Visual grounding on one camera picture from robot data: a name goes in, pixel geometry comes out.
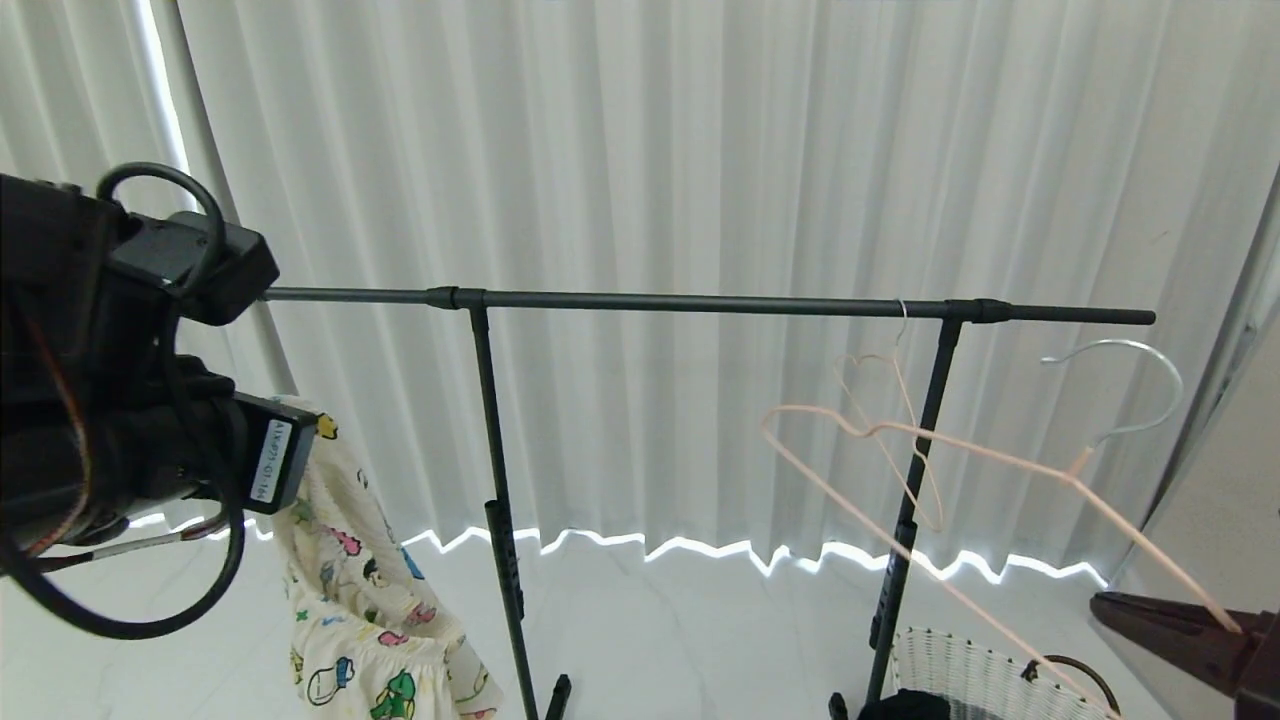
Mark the black clothes rack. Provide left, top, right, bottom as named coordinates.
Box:
left=260, top=286, right=1157, bottom=720

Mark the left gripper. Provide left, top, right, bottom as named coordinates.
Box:
left=95, top=362, right=321, bottom=521

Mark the pink clothes hanger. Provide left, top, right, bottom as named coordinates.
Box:
left=760, top=339, right=1247, bottom=720
left=833, top=298, right=947, bottom=533

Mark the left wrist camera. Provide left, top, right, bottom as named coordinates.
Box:
left=108, top=210, right=281, bottom=327

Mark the white laundry basket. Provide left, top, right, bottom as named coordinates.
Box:
left=890, top=627, right=1123, bottom=720

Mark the cream printed garment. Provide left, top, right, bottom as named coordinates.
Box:
left=272, top=398, right=506, bottom=720

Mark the black garment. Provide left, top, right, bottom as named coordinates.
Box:
left=857, top=688, right=953, bottom=720

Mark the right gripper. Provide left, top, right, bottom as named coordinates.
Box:
left=1232, top=608, right=1280, bottom=720

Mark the white curtain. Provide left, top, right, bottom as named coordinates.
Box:
left=0, top=0, right=1280, bottom=591

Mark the black cable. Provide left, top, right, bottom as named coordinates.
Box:
left=95, top=162, right=228, bottom=301
left=0, top=390, right=248, bottom=642

